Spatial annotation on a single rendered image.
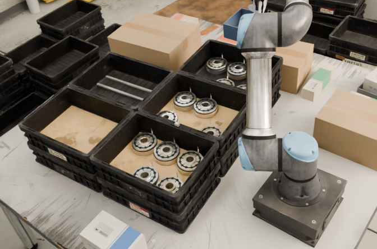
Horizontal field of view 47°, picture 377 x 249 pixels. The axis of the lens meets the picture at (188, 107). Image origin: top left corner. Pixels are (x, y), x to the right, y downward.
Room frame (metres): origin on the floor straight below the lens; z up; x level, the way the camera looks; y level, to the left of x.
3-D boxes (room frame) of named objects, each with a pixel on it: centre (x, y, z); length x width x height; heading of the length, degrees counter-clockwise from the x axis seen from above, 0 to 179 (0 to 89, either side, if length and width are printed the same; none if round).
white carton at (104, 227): (0.90, 0.32, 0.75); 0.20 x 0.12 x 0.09; 50
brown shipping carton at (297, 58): (1.80, -0.47, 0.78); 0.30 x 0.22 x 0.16; 55
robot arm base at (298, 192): (1.00, -0.36, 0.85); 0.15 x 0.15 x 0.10
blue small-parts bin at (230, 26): (1.64, -0.32, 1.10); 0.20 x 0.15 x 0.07; 48
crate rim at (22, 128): (1.39, 0.47, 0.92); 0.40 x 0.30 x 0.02; 53
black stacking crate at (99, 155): (1.15, 0.15, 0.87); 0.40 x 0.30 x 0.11; 53
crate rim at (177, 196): (1.15, 0.15, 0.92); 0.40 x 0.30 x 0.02; 53
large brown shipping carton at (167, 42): (2.06, 0.13, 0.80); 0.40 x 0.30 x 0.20; 54
